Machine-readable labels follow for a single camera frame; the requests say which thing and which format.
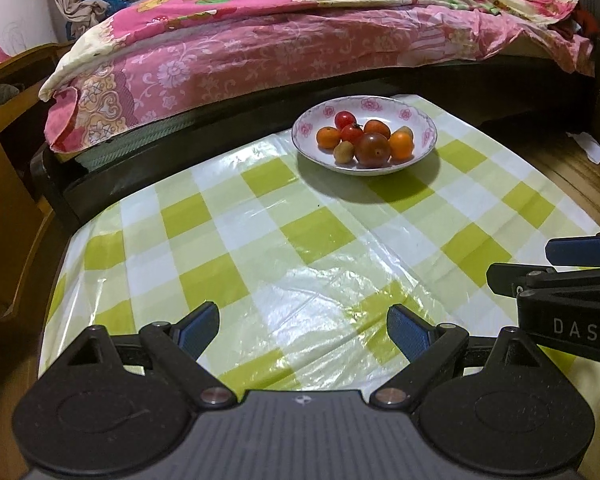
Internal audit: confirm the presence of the dark bed frame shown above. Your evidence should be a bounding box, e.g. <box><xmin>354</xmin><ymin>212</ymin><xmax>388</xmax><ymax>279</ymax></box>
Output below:
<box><xmin>30</xmin><ymin>55</ymin><xmax>600</xmax><ymax>233</ymax></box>

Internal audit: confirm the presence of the grey striped mattress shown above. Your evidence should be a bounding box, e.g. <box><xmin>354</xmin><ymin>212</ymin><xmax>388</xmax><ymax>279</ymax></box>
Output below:
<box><xmin>75</xmin><ymin>110</ymin><xmax>201</xmax><ymax>173</ymax></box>

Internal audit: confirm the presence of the wooden nightstand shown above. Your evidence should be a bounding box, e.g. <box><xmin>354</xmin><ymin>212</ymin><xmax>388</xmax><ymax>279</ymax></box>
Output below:
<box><xmin>0</xmin><ymin>42</ymin><xmax>76</xmax><ymax>333</ymax></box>

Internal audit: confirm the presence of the white floral plate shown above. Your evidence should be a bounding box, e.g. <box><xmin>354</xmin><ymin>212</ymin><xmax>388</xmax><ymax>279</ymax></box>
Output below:
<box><xmin>292</xmin><ymin>95</ymin><xmax>438</xmax><ymax>176</ymax></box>

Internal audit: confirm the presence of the green checked plastic tablecloth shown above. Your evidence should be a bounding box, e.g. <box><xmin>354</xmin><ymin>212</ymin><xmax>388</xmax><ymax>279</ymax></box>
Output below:
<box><xmin>37</xmin><ymin>94</ymin><xmax>600</xmax><ymax>466</ymax></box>

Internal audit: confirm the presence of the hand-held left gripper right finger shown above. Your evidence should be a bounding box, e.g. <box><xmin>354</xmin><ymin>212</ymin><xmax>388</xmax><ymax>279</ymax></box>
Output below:
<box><xmin>370</xmin><ymin>304</ymin><xmax>548</xmax><ymax>409</ymax></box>

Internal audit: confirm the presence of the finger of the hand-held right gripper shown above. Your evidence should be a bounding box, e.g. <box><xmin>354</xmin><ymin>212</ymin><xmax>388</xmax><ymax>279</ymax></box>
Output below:
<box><xmin>486</xmin><ymin>261</ymin><xmax>600</xmax><ymax>297</ymax></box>
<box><xmin>545</xmin><ymin>231</ymin><xmax>600</xmax><ymax>267</ymax></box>

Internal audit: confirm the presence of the white paper scrap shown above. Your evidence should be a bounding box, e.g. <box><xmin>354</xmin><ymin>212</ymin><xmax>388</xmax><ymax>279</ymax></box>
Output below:
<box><xmin>567</xmin><ymin>131</ymin><xmax>600</xmax><ymax>163</ymax></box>

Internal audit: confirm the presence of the small orange mandarin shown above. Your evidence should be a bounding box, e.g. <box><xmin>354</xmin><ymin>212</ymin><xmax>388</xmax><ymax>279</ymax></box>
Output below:
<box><xmin>363</xmin><ymin>119</ymin><xmax>392</xmax><ymax>140</ymax></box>
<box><xmin>389</xmin><ymin>131</ymin><xmax>414</xmax><ymax>162</ymax></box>
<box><xmin>316</xmin><ymin>127</ymin><xmax>342</xmax><ymax>150</ymax></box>

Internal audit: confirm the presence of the dark brown-red tomato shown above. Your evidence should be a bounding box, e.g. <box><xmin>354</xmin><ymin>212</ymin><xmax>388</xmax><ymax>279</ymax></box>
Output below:
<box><xmin>355</xmin><ymin>132</ymin><xmax>392</xmax><ymax>169</ymax></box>

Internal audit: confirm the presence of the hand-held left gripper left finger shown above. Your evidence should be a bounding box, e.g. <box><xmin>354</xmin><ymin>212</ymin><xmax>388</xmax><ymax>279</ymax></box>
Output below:
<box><xmin>55</xmin><ymin>301</ymin><xmax>237</xmax><ymax>409</ymax></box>

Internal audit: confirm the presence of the red cloth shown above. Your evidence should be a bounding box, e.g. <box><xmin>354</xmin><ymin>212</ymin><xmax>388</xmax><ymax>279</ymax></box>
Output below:
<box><xmin>572</xmin><ymin>2</ymin><xmax>600</xmax><ymax>38</ymax></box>

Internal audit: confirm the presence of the pink floral quilt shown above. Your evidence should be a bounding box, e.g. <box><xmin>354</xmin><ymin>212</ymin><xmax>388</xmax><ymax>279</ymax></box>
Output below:
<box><xmin>39</xmin><ymin>0</ymin><xmax>596</xmax><ymax>153</ymax></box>

